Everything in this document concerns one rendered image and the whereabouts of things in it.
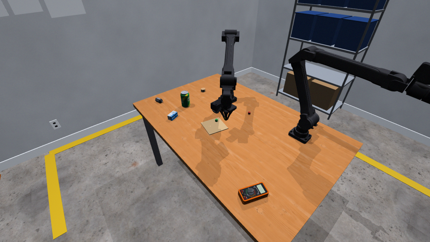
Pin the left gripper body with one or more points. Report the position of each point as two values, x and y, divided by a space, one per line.
425 98

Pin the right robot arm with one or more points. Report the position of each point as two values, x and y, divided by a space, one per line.
227 79

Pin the beige flat mat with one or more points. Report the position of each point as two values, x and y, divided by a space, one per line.
213 127

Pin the green soda can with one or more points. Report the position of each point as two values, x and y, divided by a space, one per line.
185 100

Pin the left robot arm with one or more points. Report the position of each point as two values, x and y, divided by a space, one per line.
390 80

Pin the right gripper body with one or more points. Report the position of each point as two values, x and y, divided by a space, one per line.
233 107

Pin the orange digital multimeter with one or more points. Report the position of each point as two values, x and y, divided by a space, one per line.
253 193

